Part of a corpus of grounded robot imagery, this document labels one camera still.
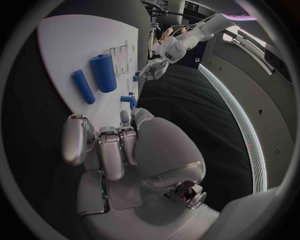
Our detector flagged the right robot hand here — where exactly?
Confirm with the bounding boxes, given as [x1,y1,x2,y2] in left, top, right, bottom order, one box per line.
[60,107,221,240]

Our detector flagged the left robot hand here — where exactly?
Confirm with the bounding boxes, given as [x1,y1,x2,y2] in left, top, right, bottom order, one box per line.
[138,57,170,81]

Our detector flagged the blue elbow plug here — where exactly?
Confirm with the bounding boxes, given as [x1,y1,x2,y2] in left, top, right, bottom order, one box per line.
[120,95,137,110]

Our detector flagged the white task board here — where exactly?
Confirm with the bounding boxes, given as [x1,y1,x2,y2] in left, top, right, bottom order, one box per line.
[36,14,141,130]

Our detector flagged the large blue cylinder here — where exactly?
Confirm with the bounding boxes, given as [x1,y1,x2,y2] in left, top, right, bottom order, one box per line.
[90,53,118,94]

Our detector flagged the slim long blue cylinder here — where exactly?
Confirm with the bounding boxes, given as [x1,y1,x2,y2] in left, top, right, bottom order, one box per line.
[70,69,97,105]

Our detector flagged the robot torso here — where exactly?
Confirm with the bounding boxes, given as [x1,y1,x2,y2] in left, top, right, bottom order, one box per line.
[197,24,297,194]

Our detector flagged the white cable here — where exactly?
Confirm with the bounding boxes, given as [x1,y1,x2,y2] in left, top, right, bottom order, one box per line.
[168,14,218,38]

